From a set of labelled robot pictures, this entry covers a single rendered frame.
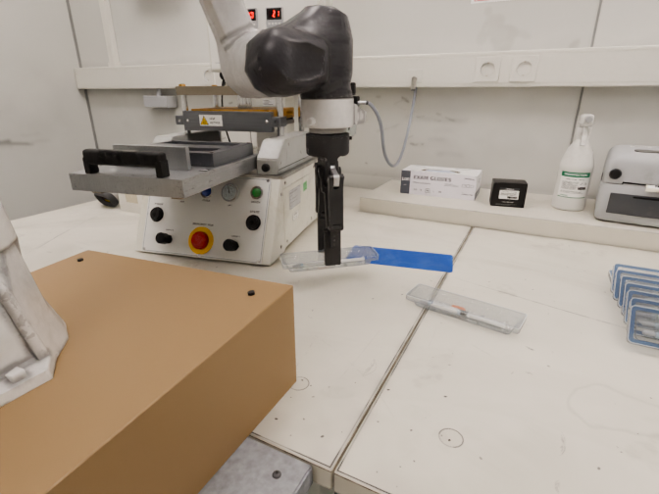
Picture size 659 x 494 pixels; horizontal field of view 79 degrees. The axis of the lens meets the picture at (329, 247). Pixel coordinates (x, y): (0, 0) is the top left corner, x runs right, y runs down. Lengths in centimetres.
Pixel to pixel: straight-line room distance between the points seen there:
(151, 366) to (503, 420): 38
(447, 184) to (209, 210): 71
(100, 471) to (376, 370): 34
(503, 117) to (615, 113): 29
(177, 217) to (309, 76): 49
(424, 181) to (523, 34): 51
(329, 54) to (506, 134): 89
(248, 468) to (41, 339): 23
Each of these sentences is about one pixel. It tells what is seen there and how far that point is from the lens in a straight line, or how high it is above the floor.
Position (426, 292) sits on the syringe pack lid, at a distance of 72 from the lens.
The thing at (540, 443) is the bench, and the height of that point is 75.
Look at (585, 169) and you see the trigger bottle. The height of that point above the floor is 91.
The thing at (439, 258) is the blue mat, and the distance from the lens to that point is 93.
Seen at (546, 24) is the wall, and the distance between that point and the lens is 145.
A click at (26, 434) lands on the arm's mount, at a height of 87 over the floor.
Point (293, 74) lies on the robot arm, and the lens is 62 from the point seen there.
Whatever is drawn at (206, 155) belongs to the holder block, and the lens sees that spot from 78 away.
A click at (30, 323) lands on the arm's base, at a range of 43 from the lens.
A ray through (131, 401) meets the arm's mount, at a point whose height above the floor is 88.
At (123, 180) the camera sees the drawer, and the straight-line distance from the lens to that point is 74.
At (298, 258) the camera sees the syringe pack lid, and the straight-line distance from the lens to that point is 76.
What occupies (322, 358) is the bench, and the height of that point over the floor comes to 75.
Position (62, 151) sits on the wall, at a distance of 253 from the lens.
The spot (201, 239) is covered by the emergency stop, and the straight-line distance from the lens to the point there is 92.
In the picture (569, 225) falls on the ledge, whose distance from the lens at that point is 117.
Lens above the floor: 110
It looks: 21 degrees down
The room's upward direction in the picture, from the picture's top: straight up
